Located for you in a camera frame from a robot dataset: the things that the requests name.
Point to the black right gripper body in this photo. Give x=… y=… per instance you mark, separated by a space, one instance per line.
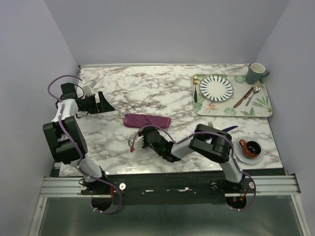
x=145 y=132

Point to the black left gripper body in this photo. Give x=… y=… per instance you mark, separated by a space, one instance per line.
x=88 y=103

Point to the purple satin napkin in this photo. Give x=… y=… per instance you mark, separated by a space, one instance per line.
x=140 y=120

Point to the purple handled knife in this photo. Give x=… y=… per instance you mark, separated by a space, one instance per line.
x=230 y=128

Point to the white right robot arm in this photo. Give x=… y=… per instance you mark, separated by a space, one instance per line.
x=213 y=144

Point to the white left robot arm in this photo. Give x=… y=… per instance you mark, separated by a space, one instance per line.
x=64 y=137

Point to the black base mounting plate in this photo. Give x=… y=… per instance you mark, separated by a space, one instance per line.
x=173 y=188

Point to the gold spoon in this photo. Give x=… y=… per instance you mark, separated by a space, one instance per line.
x=195 y=82

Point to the striped white blue plate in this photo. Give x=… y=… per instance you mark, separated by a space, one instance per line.
x=216 y=88

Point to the white saucer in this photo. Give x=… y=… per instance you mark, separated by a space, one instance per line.
x=241 y=157

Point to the leaf pattern serving tray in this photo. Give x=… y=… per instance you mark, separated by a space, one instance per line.
x=260 y=105

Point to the silver spoon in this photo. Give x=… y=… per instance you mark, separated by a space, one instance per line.
x=255 y=91

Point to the grey green mug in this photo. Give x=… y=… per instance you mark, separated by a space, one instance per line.
x=255 y=72

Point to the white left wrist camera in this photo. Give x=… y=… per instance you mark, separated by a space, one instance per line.
x=88 y=87

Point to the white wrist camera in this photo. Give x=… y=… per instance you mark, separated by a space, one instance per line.
x=138 y=143
x=88 y=87

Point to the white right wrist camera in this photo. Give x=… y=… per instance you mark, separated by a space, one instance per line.
x=138 y=143

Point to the round table cable hole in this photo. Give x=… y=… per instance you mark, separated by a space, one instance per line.
x=250 y=149

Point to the brown handled knife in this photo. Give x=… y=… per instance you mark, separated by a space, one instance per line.
x=243 y=98

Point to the aluminium frame rail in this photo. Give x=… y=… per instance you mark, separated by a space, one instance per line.
x=263 y=186

